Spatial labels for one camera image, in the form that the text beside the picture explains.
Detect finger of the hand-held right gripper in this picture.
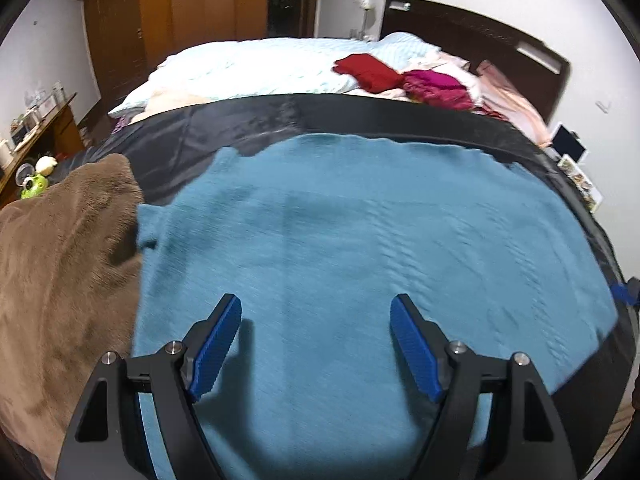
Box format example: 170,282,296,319
610,276,640,308

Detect dark wooden headboard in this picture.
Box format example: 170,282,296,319
380,0,572,123

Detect wooden wardrobe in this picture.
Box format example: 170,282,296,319
64,0,271,73

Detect green toy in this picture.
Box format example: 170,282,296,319
19,156,58,200

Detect red folded cloth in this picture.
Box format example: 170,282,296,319
333,53,403,94

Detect white framed tablet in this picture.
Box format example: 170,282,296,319
550,122,587,163

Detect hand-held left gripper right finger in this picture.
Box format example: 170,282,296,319
390,292,581,480

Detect black bed sheet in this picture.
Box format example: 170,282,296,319
30,92,640,480

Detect magenta folded cloth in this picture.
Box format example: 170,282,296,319
401,68,475,112

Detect white floor lamp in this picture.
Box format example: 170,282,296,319
357,0,376,41

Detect printed paper sheets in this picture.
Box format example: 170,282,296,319
557,156,603,211

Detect wooden room door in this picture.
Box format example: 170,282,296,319
82,0,151,106

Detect brown fleece garment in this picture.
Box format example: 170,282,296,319
0,154,146,478

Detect blue knit sweater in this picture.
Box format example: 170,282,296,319
131,132,618,480

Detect wooden desk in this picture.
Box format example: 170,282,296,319
0,92,86,206

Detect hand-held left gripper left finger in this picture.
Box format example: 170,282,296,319
55,292,243,480

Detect white quilted blanket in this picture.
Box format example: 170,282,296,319
107,32,481,116

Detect pink cloth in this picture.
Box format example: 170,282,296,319
470,58,548,143

